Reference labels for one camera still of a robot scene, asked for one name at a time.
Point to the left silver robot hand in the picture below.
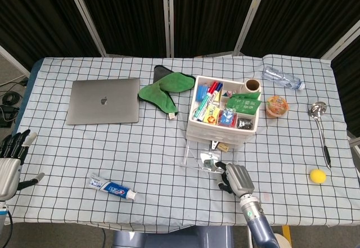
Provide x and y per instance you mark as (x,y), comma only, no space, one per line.
(8,175)

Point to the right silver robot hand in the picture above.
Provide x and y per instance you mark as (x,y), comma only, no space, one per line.
(239,179)

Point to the white desk organizer with items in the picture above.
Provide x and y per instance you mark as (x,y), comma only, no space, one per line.
(197,130)

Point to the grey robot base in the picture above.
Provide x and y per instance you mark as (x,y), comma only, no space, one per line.
(168,236)

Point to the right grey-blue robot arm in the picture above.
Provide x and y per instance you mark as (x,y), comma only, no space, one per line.
(257,222)

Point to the small brown block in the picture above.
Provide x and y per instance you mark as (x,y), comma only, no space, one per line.
(224,147)

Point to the black white small clip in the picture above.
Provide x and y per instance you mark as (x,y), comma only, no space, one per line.
(214,144)

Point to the black binder clips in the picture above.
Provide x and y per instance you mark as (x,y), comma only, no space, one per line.
(244,124)

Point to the blue snack packet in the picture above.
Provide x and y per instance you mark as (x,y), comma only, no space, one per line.
(227,117)

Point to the yellow cartoon snack packet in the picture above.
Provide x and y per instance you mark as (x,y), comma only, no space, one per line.
(211,115)

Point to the green sachet packets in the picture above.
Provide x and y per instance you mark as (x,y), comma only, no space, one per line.
(244,104)

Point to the white round disc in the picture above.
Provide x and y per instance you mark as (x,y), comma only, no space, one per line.
(282,241)

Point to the yellow foam ball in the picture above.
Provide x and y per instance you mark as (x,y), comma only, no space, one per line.
(318,176)

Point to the green whiteboard marker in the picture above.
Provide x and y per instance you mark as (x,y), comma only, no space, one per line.
(203,106)

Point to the orange jelly cup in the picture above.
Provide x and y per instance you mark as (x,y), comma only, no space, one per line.
(277,107)

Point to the blue capped marker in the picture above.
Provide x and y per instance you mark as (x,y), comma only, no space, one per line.
(218,89)

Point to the blue plastic packet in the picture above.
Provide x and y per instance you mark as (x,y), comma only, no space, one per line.
(202,92)

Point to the red capped marker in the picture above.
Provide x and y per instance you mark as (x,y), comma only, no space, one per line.
(213,87)

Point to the blue checkered tablecloth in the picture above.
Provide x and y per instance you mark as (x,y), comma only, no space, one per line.
(140,152)

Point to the blue white toothpaste tube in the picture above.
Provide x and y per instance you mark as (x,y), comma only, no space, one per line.
(112,188)

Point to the clear plastic water bottle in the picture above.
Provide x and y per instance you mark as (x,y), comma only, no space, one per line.
(281,77)

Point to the green microfiber cloth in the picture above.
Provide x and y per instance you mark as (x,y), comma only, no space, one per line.
(168,82)

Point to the grey closed laptop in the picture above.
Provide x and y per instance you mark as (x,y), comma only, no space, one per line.
(104,101)

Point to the black folding screen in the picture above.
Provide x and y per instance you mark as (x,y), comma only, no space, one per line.
(205,14)

